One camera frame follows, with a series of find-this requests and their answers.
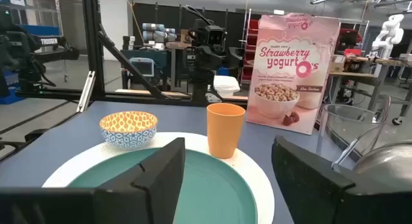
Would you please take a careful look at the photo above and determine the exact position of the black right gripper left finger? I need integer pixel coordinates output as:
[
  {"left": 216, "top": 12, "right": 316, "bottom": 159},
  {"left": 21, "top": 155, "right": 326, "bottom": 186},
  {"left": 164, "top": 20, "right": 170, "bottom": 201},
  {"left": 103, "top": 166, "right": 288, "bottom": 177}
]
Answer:
[{"left": 95, "top": 136, "right": 186, "bottom": 224}]

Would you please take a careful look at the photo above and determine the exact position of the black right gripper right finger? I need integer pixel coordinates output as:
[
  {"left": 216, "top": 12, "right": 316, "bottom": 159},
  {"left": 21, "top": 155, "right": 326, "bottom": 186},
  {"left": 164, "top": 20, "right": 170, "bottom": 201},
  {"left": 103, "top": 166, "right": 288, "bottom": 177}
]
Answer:
[{"left": 271, "top": 135, "right": 357, "bottom": 224}]

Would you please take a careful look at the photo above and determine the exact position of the clear plastic glass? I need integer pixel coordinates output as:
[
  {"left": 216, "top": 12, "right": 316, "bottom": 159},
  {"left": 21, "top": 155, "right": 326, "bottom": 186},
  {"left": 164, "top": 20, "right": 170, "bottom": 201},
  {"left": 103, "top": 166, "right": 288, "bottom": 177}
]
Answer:
[{"left": 316, "top": 95, "right": 392, "bottom": 163}]

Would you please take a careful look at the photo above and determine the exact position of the pink cereal bag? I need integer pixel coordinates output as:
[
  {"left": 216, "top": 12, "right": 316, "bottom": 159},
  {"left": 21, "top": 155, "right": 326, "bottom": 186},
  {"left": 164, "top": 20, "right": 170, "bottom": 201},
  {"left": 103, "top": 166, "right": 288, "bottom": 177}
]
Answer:
[{"left": 245, "top": 13, "right": 341, "bottom": 135}]

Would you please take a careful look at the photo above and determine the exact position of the white waste bin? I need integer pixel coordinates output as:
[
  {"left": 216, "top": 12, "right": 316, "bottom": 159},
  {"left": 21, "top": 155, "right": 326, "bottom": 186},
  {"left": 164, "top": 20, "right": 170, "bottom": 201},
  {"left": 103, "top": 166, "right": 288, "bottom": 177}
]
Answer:
[{"left": 213, "top": 75, "right": 241, "bottom": 98}]

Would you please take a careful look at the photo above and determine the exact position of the red shelf rack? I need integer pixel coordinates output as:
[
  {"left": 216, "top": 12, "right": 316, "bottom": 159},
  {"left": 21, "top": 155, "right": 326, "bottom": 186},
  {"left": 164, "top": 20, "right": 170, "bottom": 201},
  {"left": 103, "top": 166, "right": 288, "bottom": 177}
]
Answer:
[{"left": 239, "top": 8, "right": 261, "bottom": 85}]

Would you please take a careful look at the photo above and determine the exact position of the blue patterned bowl orange inside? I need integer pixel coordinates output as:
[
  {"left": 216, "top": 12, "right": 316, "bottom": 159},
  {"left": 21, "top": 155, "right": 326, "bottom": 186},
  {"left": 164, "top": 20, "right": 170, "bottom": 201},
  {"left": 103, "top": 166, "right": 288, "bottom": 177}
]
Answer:
[{"left": 98, "top": 110, "right": 159, "bottom": 151}]

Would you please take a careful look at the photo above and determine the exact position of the green round plate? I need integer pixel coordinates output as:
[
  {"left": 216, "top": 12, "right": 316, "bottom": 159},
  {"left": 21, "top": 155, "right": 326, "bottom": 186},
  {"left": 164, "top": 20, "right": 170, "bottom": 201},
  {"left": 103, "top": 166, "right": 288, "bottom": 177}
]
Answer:
[{"left": 67, "top": 147, "right": 258, "bottom": 224}]

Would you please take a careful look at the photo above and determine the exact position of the blue cart with screen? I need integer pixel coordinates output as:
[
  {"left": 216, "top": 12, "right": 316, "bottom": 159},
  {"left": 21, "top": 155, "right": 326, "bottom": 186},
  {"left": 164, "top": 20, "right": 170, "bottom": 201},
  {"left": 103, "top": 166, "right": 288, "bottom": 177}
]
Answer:
[{"left": 120, "top": 49, "right": 171, "bottom": 89}]

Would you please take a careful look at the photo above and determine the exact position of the orange plastic cup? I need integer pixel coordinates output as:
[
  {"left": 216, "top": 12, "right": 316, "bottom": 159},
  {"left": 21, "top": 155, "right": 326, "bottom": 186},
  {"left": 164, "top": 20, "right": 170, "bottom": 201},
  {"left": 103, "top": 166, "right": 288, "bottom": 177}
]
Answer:
[{"left": 206, "top": 102, "right": 247, "bottom": 160}]

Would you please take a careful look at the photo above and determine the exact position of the wooden workbench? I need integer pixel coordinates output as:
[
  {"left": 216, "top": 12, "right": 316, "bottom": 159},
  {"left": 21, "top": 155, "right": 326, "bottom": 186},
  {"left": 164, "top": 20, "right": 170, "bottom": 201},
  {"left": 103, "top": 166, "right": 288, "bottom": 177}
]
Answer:
[{"left": 328, "top": 55, "right": 412, "bottom": 122}]

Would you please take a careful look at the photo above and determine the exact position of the small cardboard box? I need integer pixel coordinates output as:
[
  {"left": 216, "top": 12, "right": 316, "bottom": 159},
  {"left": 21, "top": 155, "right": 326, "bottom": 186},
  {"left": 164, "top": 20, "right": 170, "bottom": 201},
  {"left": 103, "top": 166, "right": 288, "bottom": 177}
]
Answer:
[{"left": 328, "top": 54, "right": 347, "bottom": 73}]

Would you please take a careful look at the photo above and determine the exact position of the blue plastic bin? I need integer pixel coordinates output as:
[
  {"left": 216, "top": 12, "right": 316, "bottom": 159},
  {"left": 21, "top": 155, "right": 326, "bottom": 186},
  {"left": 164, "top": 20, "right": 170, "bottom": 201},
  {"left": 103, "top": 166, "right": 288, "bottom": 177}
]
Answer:
[{"left": 0, "top": 71, "right": 26, "bottom": 106}]

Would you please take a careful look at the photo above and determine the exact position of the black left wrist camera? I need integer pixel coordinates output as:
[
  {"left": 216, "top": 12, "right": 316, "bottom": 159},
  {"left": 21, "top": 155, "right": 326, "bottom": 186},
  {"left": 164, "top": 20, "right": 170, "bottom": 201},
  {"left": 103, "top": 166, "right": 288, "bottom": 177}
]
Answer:
[{"left": 200, "top": 19, "right": 226, "bottom": 47}]

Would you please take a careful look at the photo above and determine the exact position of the silver metal bracket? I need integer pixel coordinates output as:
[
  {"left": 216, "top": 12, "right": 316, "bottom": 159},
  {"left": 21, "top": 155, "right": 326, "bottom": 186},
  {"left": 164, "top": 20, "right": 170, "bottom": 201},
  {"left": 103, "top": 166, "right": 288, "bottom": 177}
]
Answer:
[{"left": 76, "top": 71, "right": 97, "bottom": 113}]

